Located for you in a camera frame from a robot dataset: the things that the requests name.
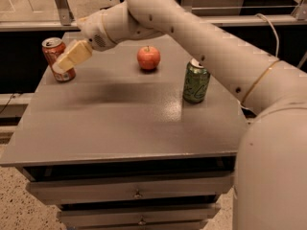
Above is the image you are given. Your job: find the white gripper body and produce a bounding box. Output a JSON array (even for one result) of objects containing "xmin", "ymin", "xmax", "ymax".
[{"xmin": 77, "ymin": 10, "xmax": 116, "ymax": 52}]

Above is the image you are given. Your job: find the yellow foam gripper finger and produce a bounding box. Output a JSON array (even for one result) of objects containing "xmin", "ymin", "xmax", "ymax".
[{"xmin": 52, "ymin": 39, "xmax": 93, "ymax": 74}]

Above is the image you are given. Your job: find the red coke can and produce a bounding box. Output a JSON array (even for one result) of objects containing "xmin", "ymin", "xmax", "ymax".
[{"xmin": 42, "ymin": 37, "xmax": 76, "ymax": 82}]

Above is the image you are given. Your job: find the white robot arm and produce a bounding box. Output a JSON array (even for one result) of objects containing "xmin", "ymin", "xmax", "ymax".
[{"xmin": 53, "ymin": 0, "xmax": 307, "ymax": 230}]

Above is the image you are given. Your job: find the green soda can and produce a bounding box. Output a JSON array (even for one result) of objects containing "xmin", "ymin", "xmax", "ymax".
[{"xmin": 183, "ymin": 58, "xmax": 210, "ymax": 104}]

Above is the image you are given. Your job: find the red apple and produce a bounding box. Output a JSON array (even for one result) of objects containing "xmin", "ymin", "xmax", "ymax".
[{"xmin": 137, "ymin": 46, "xmax": 160, "ymax": 71}]

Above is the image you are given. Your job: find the grey drawer cabinet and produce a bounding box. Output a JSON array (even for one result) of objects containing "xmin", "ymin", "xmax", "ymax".
[{"xmin": 1, "ymin": 36, "xmax": 247, "ymax": 230}]

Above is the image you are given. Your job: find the top grey drawer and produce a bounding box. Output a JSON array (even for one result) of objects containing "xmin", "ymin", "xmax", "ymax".
[{"xmin": 26, "ymin": 172, "xmax": 233, "ymax": 205}]

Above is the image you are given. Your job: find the grey drawer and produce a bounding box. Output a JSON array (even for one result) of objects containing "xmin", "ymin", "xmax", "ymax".
[
  {"xmin": 26, "ymin": 172, "xmax": 233, "ymax": 205},
  {"xmin": 59, "ymin": 203, "xmax": 221, "ymax": 229}
]

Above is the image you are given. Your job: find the lower grey drawer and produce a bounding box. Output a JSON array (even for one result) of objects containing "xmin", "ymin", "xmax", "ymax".
[{"xmin": 59, "ymin": 203, "xmax": 221, "ymax": 229}]

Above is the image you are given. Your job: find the metal window rail frame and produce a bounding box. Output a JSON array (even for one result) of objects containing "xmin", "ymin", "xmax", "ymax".
[{"xmin": 0, "ymin": 0, "xmax": 306, "ymax": 31}]

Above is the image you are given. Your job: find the white cable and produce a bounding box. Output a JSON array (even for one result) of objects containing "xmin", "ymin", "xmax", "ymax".
[{"xmin": 254, "ymin": 12, "xmax": 281, "ymax": 58}]

